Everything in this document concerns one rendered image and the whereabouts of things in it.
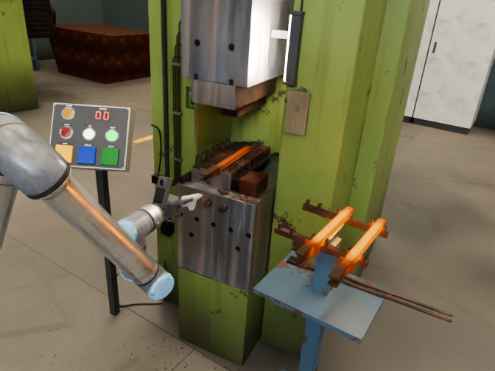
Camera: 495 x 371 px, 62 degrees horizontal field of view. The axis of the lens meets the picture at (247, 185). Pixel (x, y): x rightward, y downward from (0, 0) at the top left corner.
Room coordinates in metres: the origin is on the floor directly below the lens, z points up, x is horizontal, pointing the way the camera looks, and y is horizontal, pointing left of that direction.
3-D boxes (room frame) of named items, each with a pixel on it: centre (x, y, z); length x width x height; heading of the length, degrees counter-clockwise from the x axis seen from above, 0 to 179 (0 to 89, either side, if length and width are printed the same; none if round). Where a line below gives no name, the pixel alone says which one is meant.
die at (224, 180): (1.83, 0.08, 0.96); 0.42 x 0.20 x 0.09; 155
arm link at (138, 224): (1.14, 0.36, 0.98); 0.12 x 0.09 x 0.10; 155
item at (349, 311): (1.20, -0.29, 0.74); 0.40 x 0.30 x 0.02; 58
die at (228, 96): (1.83, 0.08, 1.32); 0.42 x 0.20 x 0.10; 155
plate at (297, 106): (1.62, -0.18, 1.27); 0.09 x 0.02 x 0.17; 65
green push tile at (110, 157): (1.67, 0.61, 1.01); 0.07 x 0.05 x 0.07; 90
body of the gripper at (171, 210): (1.29, 0.29, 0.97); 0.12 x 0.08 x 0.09; 155
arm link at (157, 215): (1.22, 0.32, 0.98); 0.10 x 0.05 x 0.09; 65
